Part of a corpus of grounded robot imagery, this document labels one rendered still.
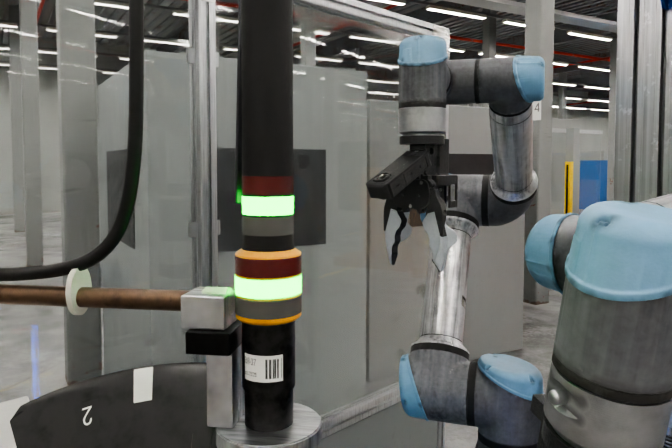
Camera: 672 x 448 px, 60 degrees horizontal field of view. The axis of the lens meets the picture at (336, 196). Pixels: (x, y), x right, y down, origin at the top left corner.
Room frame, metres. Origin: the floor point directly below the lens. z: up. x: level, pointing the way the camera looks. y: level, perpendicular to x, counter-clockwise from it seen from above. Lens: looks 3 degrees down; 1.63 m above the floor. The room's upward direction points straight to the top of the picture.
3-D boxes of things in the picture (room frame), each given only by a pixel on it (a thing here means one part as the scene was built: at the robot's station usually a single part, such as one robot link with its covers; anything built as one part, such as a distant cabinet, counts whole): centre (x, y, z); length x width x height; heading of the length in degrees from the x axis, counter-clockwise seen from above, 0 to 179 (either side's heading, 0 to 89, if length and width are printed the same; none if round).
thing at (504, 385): (1.07, -0.32, 1.20); 0.13 x 0.12 x 0.14; 71
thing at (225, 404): (0.38, 0.05, 1.50); 0.09 x 0.07 x 0.10; 81
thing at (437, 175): (0.94, -0.14, 1.62); 0.09 x 0.08 x 0.12; 136
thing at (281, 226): (0.38, 0.04, 1.60); 0.03 x 0.03 x 0.01
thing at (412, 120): (0.94, -0.13, 1.70); 0.08 x 0.08 x 0.05
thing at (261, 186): (0.38, 0.04, 1.62); 0.03 x 0.03 x 0.01
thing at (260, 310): (0.38, 0.04, 1.54); 0.04 x 0.04 x 0.01
